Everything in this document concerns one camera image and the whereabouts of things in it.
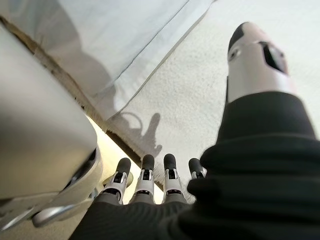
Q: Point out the white duvet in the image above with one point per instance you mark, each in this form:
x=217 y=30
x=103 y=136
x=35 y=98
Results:
x=112 y=37

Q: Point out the silver right robot leg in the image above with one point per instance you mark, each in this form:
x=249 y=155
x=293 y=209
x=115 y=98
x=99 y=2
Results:
x=37 y=125

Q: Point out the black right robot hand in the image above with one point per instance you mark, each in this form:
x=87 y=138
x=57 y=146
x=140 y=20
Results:
x=250 y=175

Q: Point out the brown upholstered bed frame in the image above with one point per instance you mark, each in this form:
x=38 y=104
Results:
x=62 y=72

